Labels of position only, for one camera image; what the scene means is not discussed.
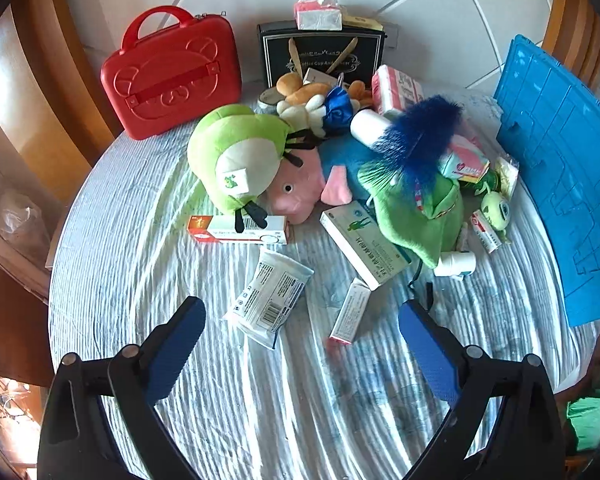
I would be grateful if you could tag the pink white green pack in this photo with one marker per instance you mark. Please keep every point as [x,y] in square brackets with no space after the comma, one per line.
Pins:
[462,160]

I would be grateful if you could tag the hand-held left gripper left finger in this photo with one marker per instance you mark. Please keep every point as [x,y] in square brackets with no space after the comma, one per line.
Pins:
[177,345]

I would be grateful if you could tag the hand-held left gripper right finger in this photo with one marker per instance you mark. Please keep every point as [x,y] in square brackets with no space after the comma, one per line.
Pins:
[427,355]

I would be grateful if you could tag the red white small box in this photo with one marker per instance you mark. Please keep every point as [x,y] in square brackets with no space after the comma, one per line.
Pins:
[486,230]

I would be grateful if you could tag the person's green clothing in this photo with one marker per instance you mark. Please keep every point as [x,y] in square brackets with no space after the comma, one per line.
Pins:
[587,410]

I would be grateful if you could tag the pink striped tissue pack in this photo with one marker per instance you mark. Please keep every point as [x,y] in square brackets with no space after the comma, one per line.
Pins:
[397,90]

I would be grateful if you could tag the wall socket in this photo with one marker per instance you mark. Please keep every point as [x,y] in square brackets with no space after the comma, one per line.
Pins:
[391,35]

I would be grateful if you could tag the green cloth plush hat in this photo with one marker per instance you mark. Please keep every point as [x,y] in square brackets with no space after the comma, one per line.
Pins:
[415,220]

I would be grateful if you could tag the white pill bottle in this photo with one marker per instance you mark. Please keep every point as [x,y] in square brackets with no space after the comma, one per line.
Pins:
[455,263]

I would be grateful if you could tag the green frog plush toy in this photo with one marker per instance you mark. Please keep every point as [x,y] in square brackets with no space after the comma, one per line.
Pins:
[235,155]

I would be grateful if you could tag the pink white small box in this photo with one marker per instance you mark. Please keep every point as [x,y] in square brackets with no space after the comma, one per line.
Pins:
[350,312]

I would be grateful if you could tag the clear yellowish sachet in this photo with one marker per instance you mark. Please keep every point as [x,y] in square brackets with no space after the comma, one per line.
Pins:
[507,175]

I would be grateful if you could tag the shiny blue pouch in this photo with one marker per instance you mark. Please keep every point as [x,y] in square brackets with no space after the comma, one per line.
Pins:
[340,110]

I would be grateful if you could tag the flat yellow box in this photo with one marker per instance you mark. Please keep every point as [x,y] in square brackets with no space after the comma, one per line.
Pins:
[362,21]

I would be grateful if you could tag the white wipes packet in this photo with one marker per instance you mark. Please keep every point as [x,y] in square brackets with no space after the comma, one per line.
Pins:
[270,295]

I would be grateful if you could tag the green one-eyed monster plush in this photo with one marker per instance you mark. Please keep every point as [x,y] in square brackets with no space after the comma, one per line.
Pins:
[497,210]

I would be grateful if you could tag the blue plastic crate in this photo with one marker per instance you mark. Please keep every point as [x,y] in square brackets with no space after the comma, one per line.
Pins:
[565,185]

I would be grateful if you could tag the pink pig plush toy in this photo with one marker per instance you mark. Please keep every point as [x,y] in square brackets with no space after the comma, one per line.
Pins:
[295,190]

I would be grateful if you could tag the white and yellow plush toy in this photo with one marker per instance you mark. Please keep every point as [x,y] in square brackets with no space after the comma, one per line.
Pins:
[300,115]

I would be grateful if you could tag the blue fluffy duster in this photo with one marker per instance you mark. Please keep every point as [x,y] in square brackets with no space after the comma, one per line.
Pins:
[415,140]

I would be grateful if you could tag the green white medicine box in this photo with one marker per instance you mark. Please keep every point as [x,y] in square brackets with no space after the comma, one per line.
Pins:
[365,245]

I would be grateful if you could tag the clear plastic bag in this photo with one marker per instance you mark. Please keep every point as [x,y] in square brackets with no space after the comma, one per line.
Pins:
[22,225]

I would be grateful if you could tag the silver tin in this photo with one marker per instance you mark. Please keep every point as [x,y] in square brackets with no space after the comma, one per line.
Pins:
[267,102]

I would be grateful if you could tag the striped bed sheet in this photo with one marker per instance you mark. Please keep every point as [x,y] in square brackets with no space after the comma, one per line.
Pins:
[155,260]

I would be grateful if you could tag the brown teddy plush toy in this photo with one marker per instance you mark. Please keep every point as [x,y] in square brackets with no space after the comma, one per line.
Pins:
[305,92]

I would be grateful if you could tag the black gift box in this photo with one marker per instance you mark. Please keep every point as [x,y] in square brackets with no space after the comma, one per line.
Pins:
[320,55]

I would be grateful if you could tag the pink white tissue box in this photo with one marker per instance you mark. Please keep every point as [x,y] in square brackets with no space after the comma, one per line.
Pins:
[320,15]

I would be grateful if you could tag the white cylinder bottle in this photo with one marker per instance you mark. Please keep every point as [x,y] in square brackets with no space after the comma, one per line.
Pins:
[367,127]

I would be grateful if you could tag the red hard carry case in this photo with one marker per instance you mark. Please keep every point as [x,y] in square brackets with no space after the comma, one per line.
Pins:
[170,75]

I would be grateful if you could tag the orange white long box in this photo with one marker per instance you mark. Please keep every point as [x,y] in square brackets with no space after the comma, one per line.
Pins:
[220,230]

